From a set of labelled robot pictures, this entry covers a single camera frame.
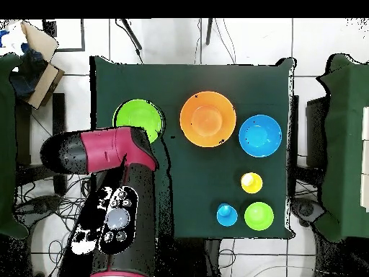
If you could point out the large green bowl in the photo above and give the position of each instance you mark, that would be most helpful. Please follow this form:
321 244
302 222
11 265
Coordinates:
139 114

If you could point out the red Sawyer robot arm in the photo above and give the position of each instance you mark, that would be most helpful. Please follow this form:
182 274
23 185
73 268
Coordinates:
106 150

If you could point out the dark green table cloth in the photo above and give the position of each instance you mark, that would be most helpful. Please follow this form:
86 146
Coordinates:
201 179

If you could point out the large orange bowl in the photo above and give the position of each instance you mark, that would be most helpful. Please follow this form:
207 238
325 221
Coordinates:
208 119

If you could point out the yellow cup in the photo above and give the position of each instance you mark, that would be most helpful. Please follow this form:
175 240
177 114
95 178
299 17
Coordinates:
253 184

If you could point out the blue cup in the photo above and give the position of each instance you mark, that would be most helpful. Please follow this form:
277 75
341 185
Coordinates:
227 216

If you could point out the large blue bowl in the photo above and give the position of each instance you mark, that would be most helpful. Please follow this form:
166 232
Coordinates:
260 135

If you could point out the small green bowl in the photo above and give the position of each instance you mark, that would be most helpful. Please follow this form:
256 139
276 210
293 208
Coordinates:
259 216

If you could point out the black tripod leg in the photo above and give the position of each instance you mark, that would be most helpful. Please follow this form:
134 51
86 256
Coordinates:
132 36
209 31

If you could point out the cardboard box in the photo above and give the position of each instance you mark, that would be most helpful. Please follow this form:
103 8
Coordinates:
43 83

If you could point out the green cloth side table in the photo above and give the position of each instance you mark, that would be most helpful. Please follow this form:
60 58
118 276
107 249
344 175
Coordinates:
7 144
343 144

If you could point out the dark blue cloth bundle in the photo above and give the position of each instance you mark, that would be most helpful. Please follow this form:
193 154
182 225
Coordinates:
27 78

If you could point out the white box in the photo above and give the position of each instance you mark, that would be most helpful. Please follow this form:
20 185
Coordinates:
366 158

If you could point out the black stool frame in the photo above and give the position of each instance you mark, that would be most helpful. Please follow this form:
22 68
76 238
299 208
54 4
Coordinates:
59 115

